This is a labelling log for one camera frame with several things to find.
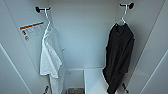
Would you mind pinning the black garment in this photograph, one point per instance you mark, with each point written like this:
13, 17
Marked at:
118, 56

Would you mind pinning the white clothes hanger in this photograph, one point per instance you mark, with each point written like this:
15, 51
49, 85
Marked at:
47, 16
124, 16

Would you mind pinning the white wardrobe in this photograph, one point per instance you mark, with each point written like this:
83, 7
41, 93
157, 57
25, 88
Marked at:
83, 36

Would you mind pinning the white inner shelf unit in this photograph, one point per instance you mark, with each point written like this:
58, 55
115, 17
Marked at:
93, 81

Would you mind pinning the white shirt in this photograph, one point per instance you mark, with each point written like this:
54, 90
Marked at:
50, 56

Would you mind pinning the orange-striped label sticker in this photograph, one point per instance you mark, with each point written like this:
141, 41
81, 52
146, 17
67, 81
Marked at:
31, 30

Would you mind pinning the black door hinge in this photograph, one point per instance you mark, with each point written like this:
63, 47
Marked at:
125, 87
45, 89

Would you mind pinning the black wall hook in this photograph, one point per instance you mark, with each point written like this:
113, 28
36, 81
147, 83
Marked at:
39, 9
130, 5

